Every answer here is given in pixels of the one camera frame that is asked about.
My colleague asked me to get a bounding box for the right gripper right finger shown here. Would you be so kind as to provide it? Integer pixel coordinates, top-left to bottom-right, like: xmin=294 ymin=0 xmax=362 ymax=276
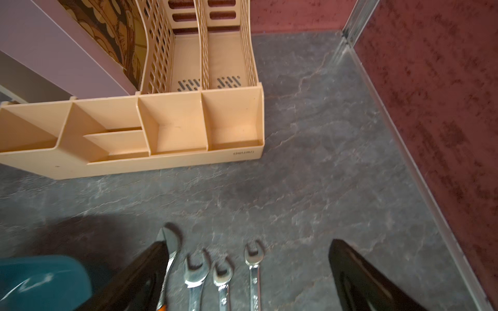
xmin=328 ymin=239 xmax=425 ymax=310

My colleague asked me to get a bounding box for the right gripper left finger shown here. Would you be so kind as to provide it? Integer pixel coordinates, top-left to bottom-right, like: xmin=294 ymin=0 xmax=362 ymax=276
xmin=77 ymin=241 xmax=169 ymax=310

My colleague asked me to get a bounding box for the orange handled adjustable wrench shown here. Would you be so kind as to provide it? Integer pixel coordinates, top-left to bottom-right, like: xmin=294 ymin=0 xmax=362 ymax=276
xmin=156 ymin=223 xmax=182 ymax=310

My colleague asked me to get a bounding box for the teal plastic storage tray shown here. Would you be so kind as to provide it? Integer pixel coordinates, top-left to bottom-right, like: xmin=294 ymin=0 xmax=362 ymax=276
xmin=1 ymin=255 xmax=92 ymax=310

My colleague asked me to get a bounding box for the wooden desk file organizer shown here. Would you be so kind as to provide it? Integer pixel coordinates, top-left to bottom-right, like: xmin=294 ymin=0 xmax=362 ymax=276
xmin=1 ymin=1 xmax=265 ymax=180

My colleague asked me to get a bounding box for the purple folder in organizer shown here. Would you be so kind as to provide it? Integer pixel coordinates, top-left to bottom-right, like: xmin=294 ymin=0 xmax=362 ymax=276
xmin=1 ymin=1 xmax=137 ymax=98

